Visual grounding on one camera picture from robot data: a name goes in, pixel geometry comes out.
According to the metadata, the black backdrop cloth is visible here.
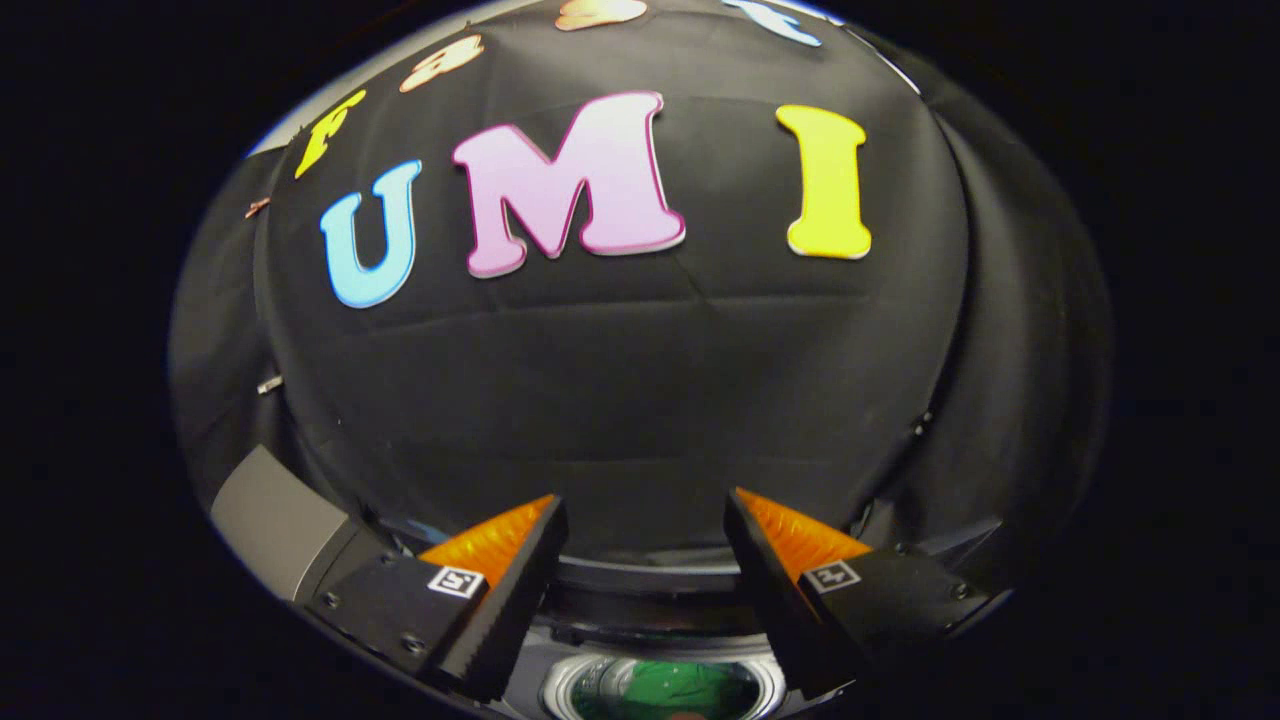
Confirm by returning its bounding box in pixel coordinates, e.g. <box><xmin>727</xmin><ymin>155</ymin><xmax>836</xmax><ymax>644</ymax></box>
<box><xmin>170</xmin><ymin>0</ymin><xmax>1116</xmax><ymax>601</ymax></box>

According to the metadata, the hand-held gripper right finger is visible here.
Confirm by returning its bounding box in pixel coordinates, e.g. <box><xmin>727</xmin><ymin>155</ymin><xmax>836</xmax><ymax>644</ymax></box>
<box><xmin>722</xmin><ymin>487</ymin><xmax>1001</xmax><ymax>701</ymax></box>

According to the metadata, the grey washing machine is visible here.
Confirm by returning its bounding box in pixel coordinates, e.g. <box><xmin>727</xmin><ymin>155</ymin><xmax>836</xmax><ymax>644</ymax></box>
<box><xmin>500</xmin><ymin>600</ymin><xmax>801</xmax><ymax>720</ymax></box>

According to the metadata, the green polo shirt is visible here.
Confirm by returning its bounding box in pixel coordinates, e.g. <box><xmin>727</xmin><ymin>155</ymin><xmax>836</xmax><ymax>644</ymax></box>
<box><xmin>590</xmin><ymin>660</ymin><xmax>761</xmax><ymax>720</ymax></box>

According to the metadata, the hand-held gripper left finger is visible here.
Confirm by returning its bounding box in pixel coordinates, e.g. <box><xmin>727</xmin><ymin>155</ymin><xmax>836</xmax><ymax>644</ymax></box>
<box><xmin>305</xmin><ymin>493</ymin><xmax>569</xmax><ymax>703</ymax></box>

